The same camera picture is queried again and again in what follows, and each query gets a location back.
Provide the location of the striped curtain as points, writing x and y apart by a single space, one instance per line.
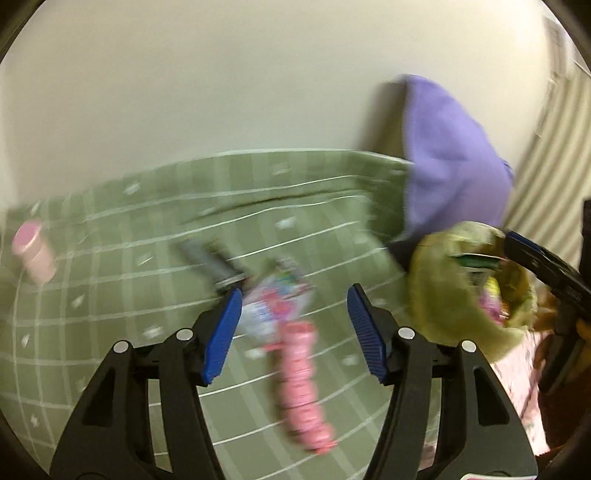
554 175

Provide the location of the pink strip packet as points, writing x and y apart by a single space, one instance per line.
300 383

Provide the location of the green checked blanket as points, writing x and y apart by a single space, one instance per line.
115 258

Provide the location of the colourful printed packet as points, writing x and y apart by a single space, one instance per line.
277 300

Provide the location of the pink printed clothing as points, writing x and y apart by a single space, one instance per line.
517 378

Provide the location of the person's right forearm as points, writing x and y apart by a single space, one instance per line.
565 420

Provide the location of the pink snack packet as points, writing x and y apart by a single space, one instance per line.
491 302

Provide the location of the green plastic bag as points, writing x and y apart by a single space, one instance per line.
438 295

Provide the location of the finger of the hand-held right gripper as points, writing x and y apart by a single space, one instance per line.
561 360
519 241

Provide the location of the purple cloth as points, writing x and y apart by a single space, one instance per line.
448 175

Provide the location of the person's right hand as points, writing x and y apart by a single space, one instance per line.
548 314

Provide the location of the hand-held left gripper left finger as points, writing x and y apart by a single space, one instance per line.
221 341

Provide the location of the pink bottle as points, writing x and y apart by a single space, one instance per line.
34 256

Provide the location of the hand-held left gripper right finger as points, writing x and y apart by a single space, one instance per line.
367 332

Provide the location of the dark grey wrapper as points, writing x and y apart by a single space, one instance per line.
207 258

